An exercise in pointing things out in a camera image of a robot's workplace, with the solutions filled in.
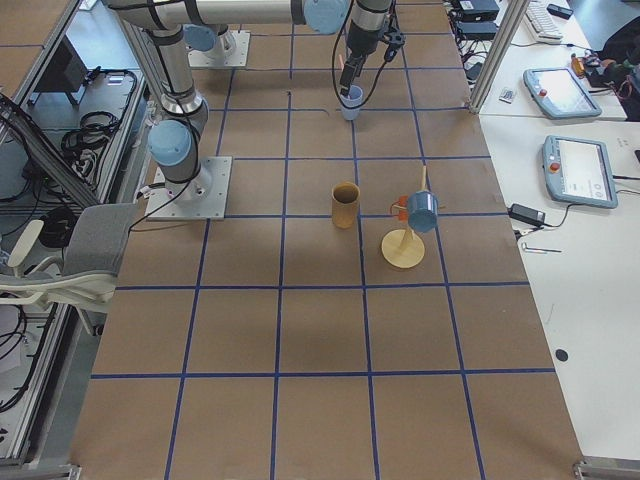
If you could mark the bamboo chopstick holder cup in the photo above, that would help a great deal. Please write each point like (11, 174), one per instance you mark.
(345, 204)

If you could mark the lower teach pendant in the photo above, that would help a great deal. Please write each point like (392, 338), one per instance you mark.
(578, 171)

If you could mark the black power adapter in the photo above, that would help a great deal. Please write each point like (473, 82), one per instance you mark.
(526, 215)

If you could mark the grey office chair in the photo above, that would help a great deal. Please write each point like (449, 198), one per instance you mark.
(85, 277)

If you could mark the light blue cup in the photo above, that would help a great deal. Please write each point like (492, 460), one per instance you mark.
(350, 103)

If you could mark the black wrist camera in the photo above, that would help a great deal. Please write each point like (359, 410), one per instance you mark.
(395, 40)

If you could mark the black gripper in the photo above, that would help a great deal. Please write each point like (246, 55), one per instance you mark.
(358, 50)

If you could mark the upper teach pendant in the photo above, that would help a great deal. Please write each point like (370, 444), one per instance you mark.
(560, 94)

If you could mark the aluminium frame post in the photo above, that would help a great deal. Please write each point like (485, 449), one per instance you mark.
(512, 17)

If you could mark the wooden mug tree stand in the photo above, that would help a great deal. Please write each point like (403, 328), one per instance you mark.
(403, 248)

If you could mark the teach pendant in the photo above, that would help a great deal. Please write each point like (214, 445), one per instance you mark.
(578, 171)
(560, 94)

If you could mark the orange mug on stand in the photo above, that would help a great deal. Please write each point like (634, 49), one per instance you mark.
(399, 209)

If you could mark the blue mug on stand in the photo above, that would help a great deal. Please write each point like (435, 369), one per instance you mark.
(422, 209)

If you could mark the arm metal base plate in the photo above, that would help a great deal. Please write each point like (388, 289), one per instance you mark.
(204, 198)
(198, 60)

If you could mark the white keyboard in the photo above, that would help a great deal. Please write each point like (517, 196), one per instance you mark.
(540, 24)

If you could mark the metal allen key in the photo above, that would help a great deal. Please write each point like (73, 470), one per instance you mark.
(538, 250)

